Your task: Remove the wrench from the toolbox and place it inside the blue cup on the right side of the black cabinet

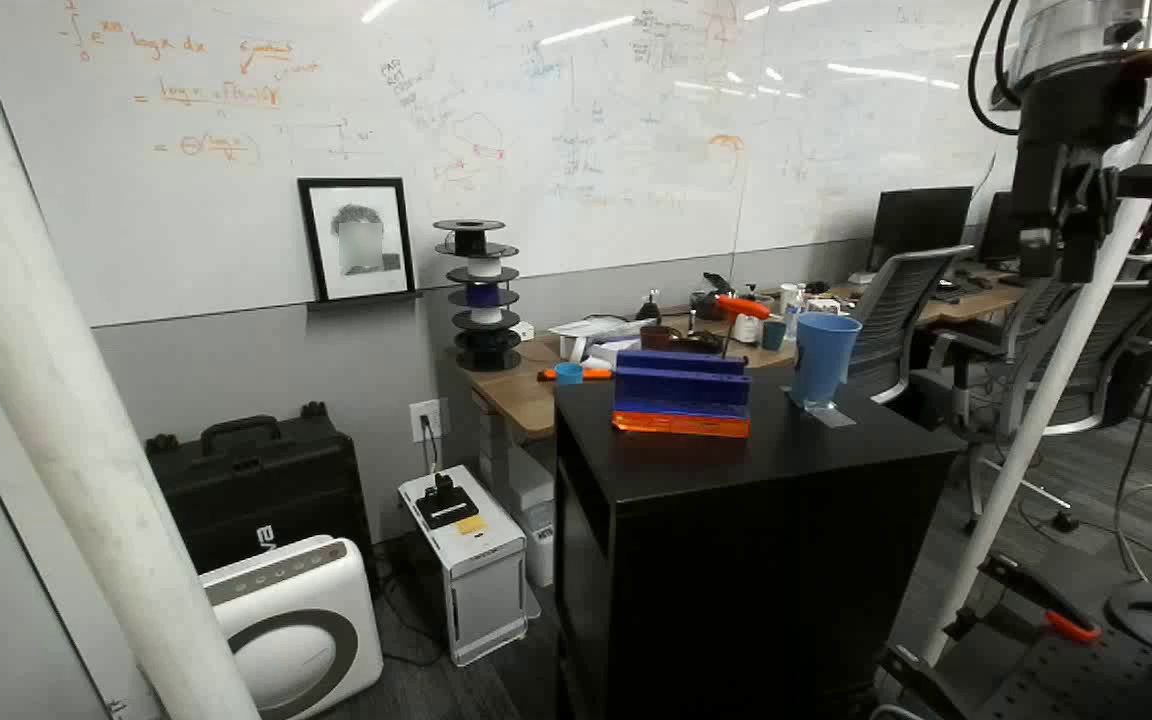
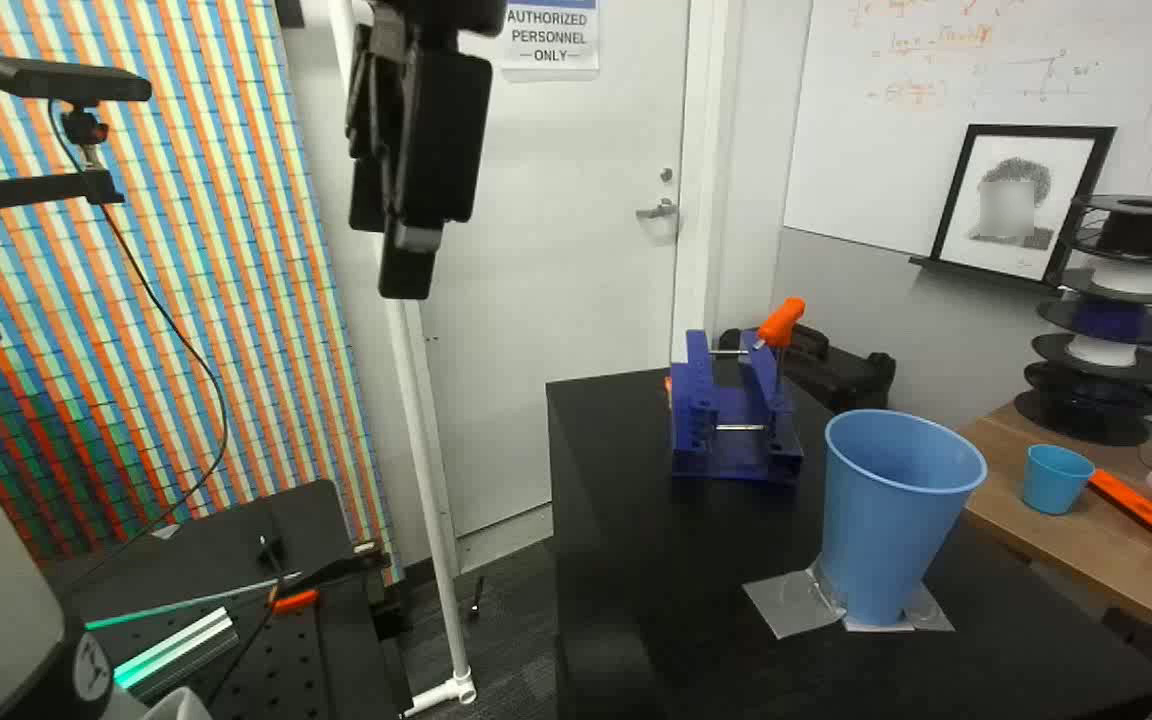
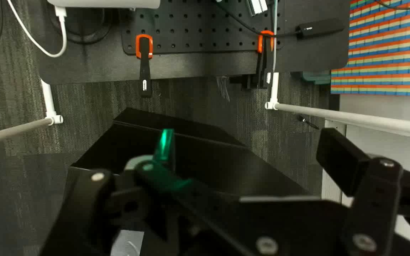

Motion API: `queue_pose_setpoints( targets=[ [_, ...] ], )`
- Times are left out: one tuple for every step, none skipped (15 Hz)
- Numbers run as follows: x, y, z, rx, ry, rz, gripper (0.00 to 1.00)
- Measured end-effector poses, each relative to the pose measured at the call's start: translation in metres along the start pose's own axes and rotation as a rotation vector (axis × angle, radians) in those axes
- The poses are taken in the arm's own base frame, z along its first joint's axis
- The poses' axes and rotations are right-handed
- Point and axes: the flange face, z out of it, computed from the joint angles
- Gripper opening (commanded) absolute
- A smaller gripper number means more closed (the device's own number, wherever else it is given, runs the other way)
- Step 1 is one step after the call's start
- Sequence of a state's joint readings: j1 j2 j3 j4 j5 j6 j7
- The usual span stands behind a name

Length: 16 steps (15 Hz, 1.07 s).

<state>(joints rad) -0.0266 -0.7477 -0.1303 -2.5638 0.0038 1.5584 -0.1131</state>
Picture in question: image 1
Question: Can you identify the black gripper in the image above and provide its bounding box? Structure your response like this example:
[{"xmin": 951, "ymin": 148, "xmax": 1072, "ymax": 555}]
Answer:
[{"xmin": 1013, "ymin": 61, "xmax": 1146, "ymax": 285}]

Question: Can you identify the large blue cup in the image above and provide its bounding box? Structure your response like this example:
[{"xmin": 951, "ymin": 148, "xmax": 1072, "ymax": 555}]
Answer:
[{"xmin": 786, "ymin": 307, "xmax": 867, "ymax": 411}]

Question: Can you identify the blue and orange toolbox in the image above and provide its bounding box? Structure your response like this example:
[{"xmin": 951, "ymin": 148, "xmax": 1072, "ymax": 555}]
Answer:
[{"xmin": 609, "ymin": 343, "xmax": 756, "ymax": 443}]

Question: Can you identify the black cabinet table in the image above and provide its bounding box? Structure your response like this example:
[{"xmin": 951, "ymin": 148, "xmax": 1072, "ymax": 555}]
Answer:
[{"xmin": 553, "ymin": 366, "xmax": 971, "ymax": 720}]

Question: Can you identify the dark office chair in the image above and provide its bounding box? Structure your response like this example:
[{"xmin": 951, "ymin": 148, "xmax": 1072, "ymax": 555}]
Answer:
[{"xmin": 917, "ymin": 274, "xmax": 1146, "ymax": 443}]

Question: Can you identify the black computer monitor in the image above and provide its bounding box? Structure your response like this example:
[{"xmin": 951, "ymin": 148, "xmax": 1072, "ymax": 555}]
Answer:
[{"xmin": 867, "ymin": 184, "xmax": 977, "ymax": 274}]

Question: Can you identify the thin white pole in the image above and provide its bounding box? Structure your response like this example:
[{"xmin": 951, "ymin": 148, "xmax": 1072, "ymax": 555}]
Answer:
[{"xmin": 917, "ymin": 79, "xmax": 1152, "ymax": 672}]

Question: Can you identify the grey mesh office chair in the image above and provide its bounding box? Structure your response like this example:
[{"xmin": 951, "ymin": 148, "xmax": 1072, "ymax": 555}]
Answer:
[{"xmin": 847, "ymin": 241, "xmax": 978, "ymax": 411}]

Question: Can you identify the orange lidded container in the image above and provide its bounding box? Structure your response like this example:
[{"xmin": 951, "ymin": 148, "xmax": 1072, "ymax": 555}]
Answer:
[{"xmin": 710, "ymin": 293, "xmax": 774, "ymax": 349}]

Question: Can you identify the black and orange clamp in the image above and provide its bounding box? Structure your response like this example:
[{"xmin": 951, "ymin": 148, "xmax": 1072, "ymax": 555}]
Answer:
[{"xmin": 977, "ymin": 553, "xmax": 1104, "ymax": 654}]

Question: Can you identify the black breadboard table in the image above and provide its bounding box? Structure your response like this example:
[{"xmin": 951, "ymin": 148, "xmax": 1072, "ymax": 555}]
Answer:
[{"xmin": 867, "ymin": 553, "xmax": 1152, "ymax": 720}]

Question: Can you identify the white paper box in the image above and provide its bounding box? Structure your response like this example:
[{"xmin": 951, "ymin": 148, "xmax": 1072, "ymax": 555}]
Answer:
[{"xmin": 542, "ymin": 317, "xmax": 649, "ymax": 366}]

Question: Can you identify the wooden desk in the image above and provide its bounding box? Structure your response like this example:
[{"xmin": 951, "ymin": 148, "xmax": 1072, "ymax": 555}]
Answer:
[{"xmin": 460, "ymin": 278, "xmax": 1028, "ymax": 451}]

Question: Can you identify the stack of filament spools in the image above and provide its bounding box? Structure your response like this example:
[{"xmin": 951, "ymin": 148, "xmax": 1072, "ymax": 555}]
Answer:
[{"xmin": 433, "ymin": 218, "xmax": 529, "ymax": 375}]

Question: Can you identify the white waste bin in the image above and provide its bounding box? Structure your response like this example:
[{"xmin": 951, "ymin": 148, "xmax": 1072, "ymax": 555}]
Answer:
[{"xmin": 515, "ymin": 477, "xmax": 558, "ymax": 592}]

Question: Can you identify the small black device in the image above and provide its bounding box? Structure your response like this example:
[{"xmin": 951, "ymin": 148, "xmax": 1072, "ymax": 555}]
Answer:
[{"xmin": 411, "ymin": 465, "xmax": 482, "ymax": 534}]

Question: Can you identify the white box unit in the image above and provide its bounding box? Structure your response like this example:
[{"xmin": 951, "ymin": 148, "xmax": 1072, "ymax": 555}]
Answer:
[{"xmin": 394, "ymin": 459, "xmax": 535, "ymax": 672}]

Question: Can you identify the black framed portrait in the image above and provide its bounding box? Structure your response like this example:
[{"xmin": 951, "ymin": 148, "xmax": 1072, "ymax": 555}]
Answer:
[{"xmin": 295, "ymin": 172, "xmax": 421, "ymax": 307}]

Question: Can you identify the black carrying case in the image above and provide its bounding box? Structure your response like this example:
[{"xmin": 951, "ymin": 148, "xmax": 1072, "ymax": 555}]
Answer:
[{"xmin": 144, "ymin": 400, "xmax": 374, "ymax": 578}]

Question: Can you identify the white air purifier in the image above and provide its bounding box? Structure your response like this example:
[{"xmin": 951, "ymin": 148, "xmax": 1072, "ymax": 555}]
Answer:
[{"xmin": 195, "ymin": 534, "xmax": 387, "ymax": 720}]

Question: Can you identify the thick white pole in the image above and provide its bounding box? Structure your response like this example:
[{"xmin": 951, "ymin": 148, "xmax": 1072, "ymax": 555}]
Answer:
[{"xmin": 0, "ymin": 0, "xmax": 268, "ymax": 720}]

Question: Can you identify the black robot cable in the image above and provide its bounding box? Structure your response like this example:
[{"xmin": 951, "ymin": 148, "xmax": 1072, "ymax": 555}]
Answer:
[{"xmin": 964, "ymin": 0, "xmax": 1023, "ymax": 139}]

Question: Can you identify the wall whiteboard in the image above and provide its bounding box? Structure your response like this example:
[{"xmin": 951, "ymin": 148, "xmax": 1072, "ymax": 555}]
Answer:
[{"xmin": 0, "ymin": 0, "xmax": 1023, "ymax": 331}]

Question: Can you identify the white wall outlet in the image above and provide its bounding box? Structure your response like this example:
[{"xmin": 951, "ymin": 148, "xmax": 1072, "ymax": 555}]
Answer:
[{"xmin": 408, "ymin": 395, "xmax": 448, "ymax": 443}]

